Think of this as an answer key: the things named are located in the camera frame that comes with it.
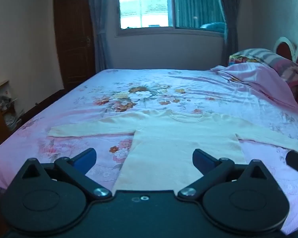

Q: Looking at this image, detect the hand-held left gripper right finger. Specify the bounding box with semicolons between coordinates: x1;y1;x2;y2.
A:
177;149;274;200

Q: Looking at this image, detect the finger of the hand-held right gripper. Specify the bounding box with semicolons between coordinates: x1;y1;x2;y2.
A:
285;150;298;179

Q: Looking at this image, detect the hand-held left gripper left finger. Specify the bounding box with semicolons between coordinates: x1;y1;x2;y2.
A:
22;148;112;200

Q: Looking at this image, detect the cream knitted sweater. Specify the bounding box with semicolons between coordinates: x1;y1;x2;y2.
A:
47;109;298;195

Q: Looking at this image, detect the floral bed sheet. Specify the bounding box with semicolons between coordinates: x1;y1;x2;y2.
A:
0;69;298;233

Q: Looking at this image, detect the pink blanket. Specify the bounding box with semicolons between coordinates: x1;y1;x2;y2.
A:
210;63;298;117

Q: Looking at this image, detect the striped floral pillow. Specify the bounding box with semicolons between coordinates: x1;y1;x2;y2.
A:
228;48;298;87

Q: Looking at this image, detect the red wooden headboard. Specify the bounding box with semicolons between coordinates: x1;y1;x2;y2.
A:
273;37;298;105

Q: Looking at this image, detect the brown wooden door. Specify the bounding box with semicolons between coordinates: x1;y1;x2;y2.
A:
53;0;95;90

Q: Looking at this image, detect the grey curtain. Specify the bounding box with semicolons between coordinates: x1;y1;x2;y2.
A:
87;0;110;73
215;0;240;62

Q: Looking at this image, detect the teal cloth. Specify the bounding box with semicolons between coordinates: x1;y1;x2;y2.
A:
201;22;226;32

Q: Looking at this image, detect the sliding glass window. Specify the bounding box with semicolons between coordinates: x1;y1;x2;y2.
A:
115;0;226;37

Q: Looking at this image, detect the dark wooden bed frame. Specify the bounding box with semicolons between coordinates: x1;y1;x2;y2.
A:
15;89;65;131

